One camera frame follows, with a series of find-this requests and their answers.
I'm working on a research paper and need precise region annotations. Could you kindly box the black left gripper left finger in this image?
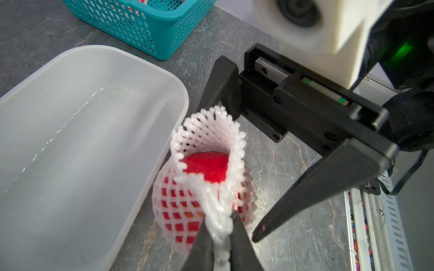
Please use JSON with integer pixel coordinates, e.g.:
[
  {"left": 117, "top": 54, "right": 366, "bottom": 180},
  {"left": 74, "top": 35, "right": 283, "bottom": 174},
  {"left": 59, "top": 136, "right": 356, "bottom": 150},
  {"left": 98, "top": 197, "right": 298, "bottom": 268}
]
[{"left": 181, "top": 221, "right": 214, "bottom": 271}]

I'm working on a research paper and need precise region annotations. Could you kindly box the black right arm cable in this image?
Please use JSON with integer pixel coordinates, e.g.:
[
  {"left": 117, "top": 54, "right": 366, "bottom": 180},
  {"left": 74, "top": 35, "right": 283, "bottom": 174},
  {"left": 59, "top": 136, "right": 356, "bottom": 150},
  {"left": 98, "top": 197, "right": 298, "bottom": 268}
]
[{"left": 376, "top": 148, "right": 428, "bottom": 196}]

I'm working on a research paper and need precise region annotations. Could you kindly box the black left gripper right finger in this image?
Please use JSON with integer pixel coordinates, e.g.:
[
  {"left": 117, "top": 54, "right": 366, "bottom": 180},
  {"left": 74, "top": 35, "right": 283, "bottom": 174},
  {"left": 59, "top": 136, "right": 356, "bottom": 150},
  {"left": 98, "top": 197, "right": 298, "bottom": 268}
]
[{"left": 229, "top": 211, "right": 264, "bottom": 271}]

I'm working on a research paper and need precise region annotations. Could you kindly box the teal plastic basket right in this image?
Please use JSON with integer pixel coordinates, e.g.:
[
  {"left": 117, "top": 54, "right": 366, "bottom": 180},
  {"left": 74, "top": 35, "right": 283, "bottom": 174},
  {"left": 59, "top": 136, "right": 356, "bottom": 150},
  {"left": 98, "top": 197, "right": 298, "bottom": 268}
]
[{"left": 65, "top": 0, "right": 215, "bottom": 61}]

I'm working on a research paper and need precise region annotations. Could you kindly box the white plastic tub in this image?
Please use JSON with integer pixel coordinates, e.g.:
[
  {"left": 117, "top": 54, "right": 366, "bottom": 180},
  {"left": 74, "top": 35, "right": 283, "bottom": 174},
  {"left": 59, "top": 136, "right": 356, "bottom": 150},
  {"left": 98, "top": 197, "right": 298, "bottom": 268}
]
[{"left": 1, "top": 45, "right": 189, "bottom": 271}]

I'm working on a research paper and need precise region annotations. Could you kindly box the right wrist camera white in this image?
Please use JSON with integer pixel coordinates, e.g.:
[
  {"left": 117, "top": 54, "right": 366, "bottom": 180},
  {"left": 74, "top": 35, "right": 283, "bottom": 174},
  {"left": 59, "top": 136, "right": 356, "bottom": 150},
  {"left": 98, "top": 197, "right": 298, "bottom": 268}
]
[{"left": 253, "top": 0, "right": 392, "bottom": 89}]

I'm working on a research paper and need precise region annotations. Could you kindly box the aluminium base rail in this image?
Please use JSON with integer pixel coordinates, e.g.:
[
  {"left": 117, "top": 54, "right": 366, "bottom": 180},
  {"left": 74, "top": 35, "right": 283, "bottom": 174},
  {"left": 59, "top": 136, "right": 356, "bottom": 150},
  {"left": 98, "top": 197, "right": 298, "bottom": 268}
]
[{"left": 344, "top": 188, "right": 414, "bottom": 271}]

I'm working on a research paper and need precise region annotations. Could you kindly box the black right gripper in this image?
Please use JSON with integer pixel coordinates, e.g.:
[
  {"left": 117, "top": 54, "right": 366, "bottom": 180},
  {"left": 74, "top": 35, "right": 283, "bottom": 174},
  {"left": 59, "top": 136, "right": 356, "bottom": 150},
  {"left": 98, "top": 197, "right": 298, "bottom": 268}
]
[{"left": 197, "top": 44, "right": 399, "bottom": 243}]

